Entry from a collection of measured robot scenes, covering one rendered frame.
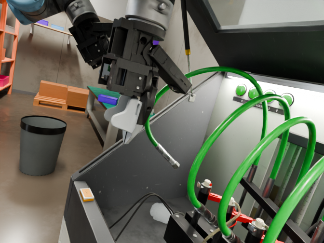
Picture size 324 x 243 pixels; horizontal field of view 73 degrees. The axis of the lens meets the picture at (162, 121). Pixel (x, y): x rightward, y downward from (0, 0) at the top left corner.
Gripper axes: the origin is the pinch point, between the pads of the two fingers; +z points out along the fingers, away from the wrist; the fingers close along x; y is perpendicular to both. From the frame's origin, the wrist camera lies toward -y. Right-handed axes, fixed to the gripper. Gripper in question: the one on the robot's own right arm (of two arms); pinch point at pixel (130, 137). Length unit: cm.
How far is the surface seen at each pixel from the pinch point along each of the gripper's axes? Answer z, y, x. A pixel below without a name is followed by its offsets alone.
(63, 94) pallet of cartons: 92, -89, -552
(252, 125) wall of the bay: -4, -54, -10
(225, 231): 10.1, -13.2, 17.3
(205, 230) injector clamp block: 24.3, -27.4, 3.9
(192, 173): 3.2, -9.9, 9.0
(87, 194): 26.0, -1.9, -20.4
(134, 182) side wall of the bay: 29.2, -23.1, -30.4
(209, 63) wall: -47, -197, -189
